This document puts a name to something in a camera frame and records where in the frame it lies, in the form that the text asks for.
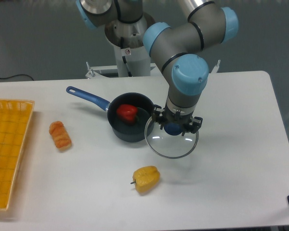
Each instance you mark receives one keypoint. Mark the yellow bell pepper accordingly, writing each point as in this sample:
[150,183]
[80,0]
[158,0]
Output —
[145,178]

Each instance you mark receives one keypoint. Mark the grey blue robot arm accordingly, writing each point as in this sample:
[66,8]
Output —
[189,74]

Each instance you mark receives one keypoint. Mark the red bell pepper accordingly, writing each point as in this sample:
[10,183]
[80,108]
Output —
[128,114]

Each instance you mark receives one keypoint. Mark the glass pot lid blue knob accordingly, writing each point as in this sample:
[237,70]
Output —
[169,141]

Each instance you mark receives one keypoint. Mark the orange bread loaf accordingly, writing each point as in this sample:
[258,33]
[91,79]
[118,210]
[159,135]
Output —
[60,136]

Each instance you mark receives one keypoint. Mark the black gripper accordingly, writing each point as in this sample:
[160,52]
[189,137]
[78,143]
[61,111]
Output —
[179,116]

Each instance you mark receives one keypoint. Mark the dark blue saucepan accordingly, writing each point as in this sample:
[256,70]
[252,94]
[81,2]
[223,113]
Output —
[129,133]

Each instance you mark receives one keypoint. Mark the yellow woven basket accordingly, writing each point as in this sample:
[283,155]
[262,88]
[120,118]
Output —
[15,117]

